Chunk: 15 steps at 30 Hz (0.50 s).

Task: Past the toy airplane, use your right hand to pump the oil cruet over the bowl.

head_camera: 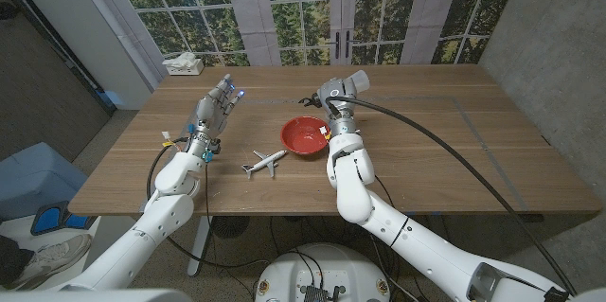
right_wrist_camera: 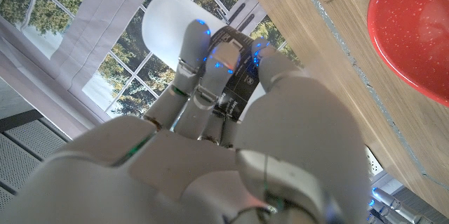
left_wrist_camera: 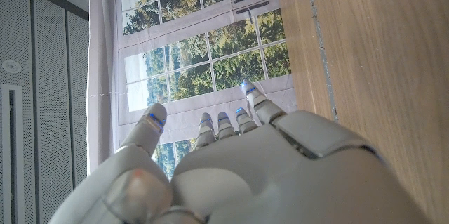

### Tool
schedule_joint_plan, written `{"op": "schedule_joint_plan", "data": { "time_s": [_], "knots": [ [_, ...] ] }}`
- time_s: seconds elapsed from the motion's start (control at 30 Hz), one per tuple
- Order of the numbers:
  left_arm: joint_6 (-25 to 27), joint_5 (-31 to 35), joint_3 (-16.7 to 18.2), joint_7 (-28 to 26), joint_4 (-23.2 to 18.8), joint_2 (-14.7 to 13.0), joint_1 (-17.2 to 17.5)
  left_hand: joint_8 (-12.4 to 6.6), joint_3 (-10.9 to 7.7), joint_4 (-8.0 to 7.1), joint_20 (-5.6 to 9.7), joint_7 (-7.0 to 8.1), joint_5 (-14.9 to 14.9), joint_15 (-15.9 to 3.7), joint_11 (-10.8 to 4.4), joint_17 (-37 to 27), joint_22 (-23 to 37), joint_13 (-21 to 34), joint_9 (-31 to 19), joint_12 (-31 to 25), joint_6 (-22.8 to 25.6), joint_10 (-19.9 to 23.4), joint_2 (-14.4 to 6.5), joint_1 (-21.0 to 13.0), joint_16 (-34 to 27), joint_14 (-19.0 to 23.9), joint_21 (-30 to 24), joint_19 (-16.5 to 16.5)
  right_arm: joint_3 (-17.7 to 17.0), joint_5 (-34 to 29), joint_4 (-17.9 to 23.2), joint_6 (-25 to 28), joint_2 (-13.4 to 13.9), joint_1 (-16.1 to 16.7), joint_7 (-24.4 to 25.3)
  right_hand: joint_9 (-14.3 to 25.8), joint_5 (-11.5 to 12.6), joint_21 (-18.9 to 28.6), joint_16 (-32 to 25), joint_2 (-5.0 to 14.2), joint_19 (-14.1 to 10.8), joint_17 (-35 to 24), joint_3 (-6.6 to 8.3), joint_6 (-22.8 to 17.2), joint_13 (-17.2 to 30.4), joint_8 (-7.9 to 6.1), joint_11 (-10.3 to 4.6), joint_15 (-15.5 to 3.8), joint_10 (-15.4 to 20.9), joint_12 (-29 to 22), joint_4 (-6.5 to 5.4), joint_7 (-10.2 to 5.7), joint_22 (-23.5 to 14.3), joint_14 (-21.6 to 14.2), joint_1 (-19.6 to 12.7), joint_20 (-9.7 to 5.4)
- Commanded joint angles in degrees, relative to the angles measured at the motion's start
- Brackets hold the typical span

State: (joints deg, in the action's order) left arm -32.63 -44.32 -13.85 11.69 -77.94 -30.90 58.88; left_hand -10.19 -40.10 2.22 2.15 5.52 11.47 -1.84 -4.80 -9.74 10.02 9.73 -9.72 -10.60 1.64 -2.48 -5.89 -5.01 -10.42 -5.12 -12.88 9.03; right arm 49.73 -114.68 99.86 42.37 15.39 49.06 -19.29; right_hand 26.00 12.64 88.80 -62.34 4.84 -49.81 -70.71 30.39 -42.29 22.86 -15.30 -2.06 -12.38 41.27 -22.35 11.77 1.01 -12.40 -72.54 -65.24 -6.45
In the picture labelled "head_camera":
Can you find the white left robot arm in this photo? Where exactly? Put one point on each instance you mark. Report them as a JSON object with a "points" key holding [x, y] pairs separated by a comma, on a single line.
{"points": [[156, 217]]}

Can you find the blue upholstered seat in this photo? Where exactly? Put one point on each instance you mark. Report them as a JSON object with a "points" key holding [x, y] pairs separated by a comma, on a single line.
{"points": [[33, 179]]}

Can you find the black round fan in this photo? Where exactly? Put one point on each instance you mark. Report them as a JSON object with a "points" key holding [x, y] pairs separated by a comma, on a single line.
{"points": [[230, 226]]}

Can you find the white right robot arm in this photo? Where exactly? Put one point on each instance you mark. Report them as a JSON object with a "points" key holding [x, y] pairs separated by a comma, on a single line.
{"points": [[352, 183]]}

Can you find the dark trouser leg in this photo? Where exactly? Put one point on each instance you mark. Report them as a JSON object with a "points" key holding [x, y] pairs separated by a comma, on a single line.
{"points": [[14, 259]]}

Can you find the white table leg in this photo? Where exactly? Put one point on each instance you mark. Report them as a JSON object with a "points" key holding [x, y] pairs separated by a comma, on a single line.
{"points": [[199, 250]]}

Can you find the red bowl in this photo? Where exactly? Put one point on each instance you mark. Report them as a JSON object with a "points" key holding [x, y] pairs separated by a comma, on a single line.
{"points": [[303, 136]]}

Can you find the printed window backdrop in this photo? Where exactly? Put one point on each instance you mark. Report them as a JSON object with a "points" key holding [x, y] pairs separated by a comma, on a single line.
{"points": [[293, 18]]}

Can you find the white pedal with blue pads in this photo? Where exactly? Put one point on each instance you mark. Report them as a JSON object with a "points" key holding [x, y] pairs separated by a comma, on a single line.
{"points": [[47, 219]]}

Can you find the translucent oil cruet black cap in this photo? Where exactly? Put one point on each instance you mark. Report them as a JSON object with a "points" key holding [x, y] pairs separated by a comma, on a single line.
{"points": [[362, 80]]}

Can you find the grey white sneaker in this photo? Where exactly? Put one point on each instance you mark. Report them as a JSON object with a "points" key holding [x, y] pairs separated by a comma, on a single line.
{"points": [[52, 257]]}

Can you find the white tissue box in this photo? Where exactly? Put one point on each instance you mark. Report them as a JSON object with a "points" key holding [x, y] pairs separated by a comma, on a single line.
{"points": [[187, 67]]}

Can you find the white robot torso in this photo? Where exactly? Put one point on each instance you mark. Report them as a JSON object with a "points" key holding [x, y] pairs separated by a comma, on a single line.
{"points": [[322, 269]]}

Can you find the white toy airplane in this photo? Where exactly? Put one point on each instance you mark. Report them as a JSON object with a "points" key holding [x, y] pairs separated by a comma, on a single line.
{"points": [[265, 162]]}

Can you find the wooden panel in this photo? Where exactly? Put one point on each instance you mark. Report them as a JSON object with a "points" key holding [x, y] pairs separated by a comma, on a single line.
{"points": [[274, 101]]}

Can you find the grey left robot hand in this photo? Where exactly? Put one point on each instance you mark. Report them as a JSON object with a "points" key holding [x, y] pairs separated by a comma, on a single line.
{"points": [[208, 115]]}

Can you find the dark door panel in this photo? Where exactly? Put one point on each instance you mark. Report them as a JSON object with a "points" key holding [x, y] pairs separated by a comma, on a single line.
{"points": [[38, 94]]}

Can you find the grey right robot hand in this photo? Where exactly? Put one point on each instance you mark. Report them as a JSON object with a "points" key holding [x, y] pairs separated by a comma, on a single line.
{"points": [[338, 89]]}

